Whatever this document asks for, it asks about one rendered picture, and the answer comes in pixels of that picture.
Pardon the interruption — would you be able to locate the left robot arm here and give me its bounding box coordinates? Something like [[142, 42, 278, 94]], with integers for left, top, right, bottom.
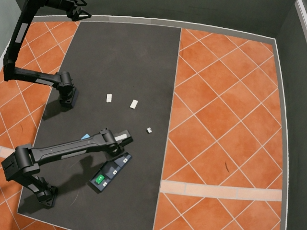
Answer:
[[3, 0, 76, 104]]

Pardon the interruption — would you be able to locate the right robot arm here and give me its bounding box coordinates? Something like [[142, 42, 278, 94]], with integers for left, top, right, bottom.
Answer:
[[1, 127, 133, 207]]

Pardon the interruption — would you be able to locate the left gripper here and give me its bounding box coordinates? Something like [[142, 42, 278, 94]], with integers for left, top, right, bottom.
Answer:
[[56, 0, 92, 22]]

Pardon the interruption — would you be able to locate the green 9v battery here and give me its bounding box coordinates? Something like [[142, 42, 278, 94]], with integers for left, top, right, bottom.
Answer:
[[96, 175, 104, 184]]

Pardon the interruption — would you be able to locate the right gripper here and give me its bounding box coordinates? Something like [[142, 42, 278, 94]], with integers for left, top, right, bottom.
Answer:
[[103, 146, 126, 162]]

